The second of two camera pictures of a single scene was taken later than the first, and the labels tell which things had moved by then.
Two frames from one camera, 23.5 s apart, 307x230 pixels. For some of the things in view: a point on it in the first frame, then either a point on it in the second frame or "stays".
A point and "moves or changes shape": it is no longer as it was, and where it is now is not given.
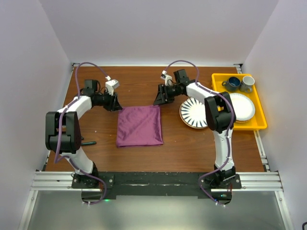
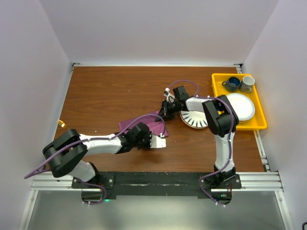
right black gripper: x=162 y=98 → x=165 y=113
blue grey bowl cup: x=232 y=84 stays
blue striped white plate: x=193 y=113 stays
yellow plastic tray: x=258 y=121 stays
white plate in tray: x=243 y=107 stays
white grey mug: x=247 y=83 stays
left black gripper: x=113 y=105 → x=147 y=144
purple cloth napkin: x=139 y=126 moves or changes shape
